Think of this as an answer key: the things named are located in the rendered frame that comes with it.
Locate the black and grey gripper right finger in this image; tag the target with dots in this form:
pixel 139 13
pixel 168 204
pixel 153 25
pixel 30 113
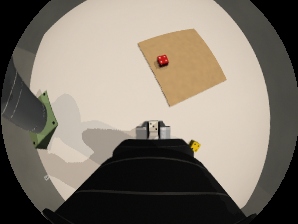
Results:
pixel 164 132

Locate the tan flat mat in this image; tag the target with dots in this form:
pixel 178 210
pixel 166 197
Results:
pixel 192 67

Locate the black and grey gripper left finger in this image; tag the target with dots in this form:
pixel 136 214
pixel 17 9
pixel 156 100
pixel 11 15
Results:
pixel 142 132

